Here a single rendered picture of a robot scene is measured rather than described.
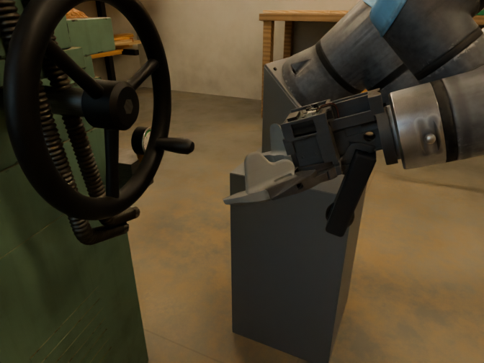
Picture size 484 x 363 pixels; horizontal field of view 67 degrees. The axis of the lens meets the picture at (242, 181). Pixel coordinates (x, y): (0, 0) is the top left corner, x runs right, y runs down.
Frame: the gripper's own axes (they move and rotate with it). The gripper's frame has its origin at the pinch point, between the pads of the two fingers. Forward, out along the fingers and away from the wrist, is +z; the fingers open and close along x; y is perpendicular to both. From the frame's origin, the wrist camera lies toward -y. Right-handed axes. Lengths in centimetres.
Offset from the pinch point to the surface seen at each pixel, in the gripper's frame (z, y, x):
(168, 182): 100, -37, -124
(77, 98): 14.0, 17.5, 6.6
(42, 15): 6.3, 24.8, 14.3
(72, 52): 16.6, 23.3, 0.9
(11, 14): 13.4, 27.3, 10.6
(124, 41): 189, 60, -271
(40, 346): 41.4, -17.9, 11.4
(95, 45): 25.8, 25.8, -16.4
